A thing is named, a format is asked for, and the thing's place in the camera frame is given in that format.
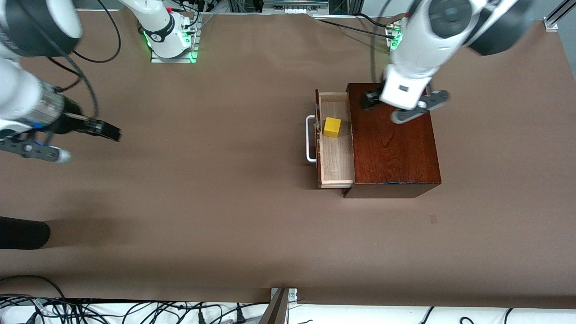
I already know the yellow wooden cube block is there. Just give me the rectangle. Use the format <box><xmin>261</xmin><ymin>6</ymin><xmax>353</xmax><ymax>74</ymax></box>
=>
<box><xmin>323</xmin><ymin>117</ymin><xmax>342</xmax><ymax>138</ymax></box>

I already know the light wood drawer white handle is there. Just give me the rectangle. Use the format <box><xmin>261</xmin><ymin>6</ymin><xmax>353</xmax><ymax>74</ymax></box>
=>
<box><xmin>306</xmin><ymin>89</ymin><xmax>356</xmax><ymax>189</ymax></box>

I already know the dark brown wooden cabinet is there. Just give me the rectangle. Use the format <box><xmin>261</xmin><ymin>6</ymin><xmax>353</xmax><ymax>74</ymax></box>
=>
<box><xmin>341</xmin><ymin>83</ymin><xmax>442</xmax><ymax>199</ymax></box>

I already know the metal equipment rack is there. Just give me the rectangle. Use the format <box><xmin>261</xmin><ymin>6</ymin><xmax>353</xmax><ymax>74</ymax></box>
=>
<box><xmin>262</xmin><ymin>0</ymin><xmax>330</xmax><ymax>15</ymax></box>

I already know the black ribbed foam cylinder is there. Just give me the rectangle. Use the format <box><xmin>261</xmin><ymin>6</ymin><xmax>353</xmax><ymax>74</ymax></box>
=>
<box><xmin>0</xmin><ymin>216</ymin><xmax>51</xmax><ymax>250</ymax></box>

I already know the black base power cable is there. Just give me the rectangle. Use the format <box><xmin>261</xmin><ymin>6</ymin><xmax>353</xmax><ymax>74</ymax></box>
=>
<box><xmin>355</xmin><ymin>13</ymin><xmax>399</xmax><ymax>30</ymax></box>
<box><xmin>315</xmin><ymin>17</ymin><xmax>391</xmax><ymax>37</ymax></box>

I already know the aluminium frame corner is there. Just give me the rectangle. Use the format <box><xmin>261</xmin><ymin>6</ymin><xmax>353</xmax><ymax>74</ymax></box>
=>
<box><xmin>544</xmin><ymin>0</ymin><xmax>576</xmax><ymax>32</ymax></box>

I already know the silver table bracket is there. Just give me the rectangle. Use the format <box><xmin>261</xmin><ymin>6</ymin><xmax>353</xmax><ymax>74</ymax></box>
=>
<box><xmin>270</xmin><ymin>288</ymin><xmax>298</xmax><ymax>303</ymax></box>

